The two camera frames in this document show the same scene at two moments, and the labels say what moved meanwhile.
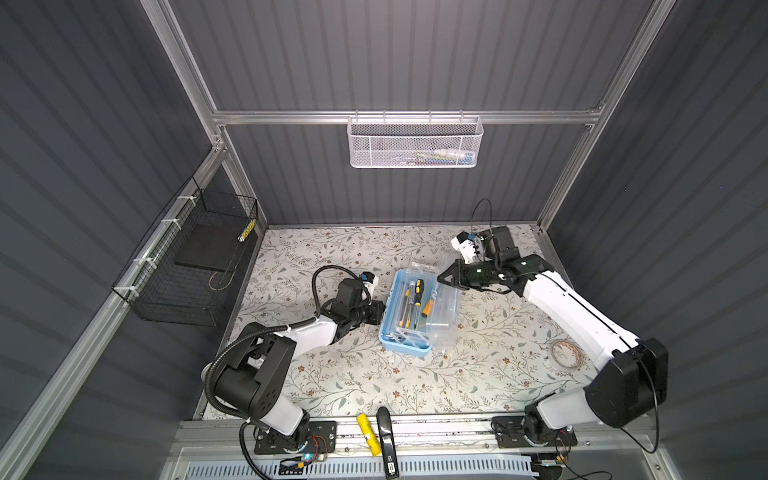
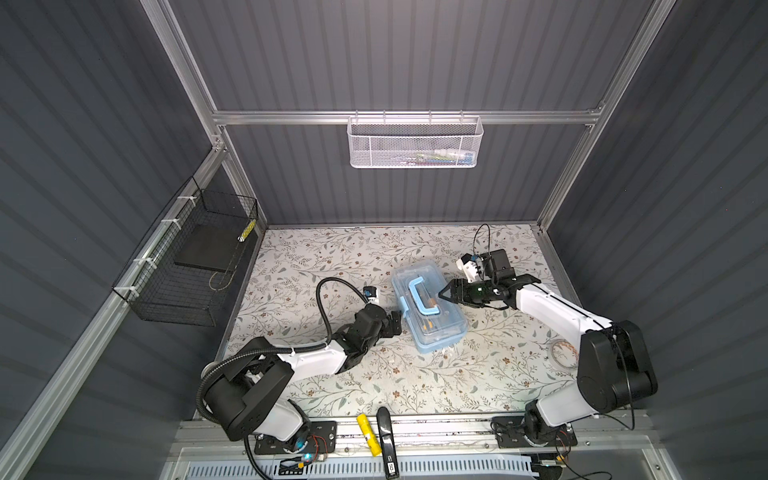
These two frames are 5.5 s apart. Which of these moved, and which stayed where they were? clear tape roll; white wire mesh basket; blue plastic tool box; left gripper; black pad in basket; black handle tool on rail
Moved: blue plastic tool box; left gripper
Stayed: black pad in basket; black handle tool on rail; white wire mesh basket; clear tape roll
